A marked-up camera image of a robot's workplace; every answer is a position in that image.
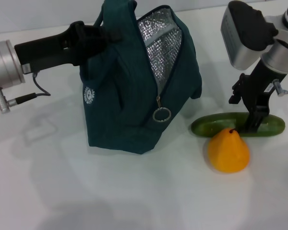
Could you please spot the teal insulated lunch bag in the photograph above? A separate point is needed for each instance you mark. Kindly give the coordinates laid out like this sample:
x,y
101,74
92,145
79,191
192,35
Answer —
x,y
124,107

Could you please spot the green cucumber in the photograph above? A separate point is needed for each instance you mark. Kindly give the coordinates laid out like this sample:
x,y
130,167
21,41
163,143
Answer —
x,y
218,124

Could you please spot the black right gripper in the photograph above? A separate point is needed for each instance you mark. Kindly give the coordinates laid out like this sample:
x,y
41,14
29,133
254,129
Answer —
x,y
261,83

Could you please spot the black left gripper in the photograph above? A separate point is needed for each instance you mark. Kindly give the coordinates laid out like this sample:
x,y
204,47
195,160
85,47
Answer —
x,y
52,50

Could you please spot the yellow pear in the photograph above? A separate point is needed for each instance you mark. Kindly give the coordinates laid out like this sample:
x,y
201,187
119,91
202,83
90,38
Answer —
x,y
228,153

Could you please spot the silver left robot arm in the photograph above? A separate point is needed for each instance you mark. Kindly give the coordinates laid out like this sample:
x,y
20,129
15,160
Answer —
x,y
3,65

